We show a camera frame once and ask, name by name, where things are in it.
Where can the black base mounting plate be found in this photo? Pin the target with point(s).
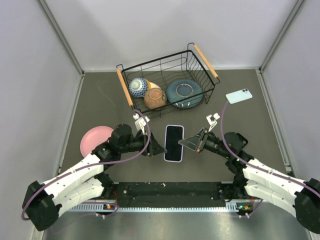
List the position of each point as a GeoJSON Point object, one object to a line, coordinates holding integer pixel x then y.
{"type": "Point", "coordinates": [172, 194]}

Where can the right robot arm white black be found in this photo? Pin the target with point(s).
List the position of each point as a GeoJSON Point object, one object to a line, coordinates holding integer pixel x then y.
{"type": "Point", "coordinates": [300, 198]}

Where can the blue white patterned bowl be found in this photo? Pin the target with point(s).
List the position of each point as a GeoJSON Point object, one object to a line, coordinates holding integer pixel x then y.
{"type": "Point", "coordinates": [138, 87]}

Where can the light blue smartphone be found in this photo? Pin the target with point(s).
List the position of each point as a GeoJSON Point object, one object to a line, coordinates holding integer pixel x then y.
{"type": "Point", "coordinates": [238, 96]}

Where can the pink plate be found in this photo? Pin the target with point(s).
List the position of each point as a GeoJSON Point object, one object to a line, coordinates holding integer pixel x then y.
{"type": "Point", "coordinates": [94, 137]}

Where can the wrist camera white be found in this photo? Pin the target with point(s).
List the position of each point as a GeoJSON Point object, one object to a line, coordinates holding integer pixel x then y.
{"type": "Point", "coordinates": [140, 122]}
{"type": "Point", "coordinates": [212, 120]}

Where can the brown ceramic bowl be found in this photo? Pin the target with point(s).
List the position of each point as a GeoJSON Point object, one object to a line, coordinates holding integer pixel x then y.
{"type": "Point", "coordinates": [155, 98]}

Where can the aluminium frame rail front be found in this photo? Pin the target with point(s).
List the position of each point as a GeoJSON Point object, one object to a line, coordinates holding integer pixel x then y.
{"type": "Point", "coordinates": [90, 193]}

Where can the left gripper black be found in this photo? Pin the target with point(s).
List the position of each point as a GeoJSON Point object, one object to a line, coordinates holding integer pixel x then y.
{"type": "Point", "coordinates": [155, 148]}

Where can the teal ceramic plate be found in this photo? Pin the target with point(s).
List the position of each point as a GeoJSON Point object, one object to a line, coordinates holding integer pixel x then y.
{"type": "Point", "coordinates": [184, 93]}

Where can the black phone case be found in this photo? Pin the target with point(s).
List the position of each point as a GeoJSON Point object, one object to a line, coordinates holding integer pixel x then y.
{"type": "Point", "coordinates": [243, 140]}

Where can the black screen smartphone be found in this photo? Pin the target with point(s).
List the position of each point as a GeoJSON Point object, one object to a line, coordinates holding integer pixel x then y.
{"type": "Point", "coordinates": [174, 151]}

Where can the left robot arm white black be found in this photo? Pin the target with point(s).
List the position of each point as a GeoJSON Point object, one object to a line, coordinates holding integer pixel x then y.
{"type": "Point", "coordinates": [45, 202]}

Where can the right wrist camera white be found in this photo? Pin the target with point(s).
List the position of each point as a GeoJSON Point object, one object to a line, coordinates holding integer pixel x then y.
{"type": "Point", "coordinates": [212, 120]}

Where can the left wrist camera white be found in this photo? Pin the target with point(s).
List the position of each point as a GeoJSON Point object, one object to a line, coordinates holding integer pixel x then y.
{"type": "Point", "coordinates": [140, 122]}

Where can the yellow bowl in basket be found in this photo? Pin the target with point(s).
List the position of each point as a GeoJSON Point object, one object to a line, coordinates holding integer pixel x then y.
{"type": "Point", "coordinates": [152, 85]}

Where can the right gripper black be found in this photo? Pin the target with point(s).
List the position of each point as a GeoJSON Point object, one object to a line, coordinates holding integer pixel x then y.
{"type": "Point", "coordinates": [196, 142]}

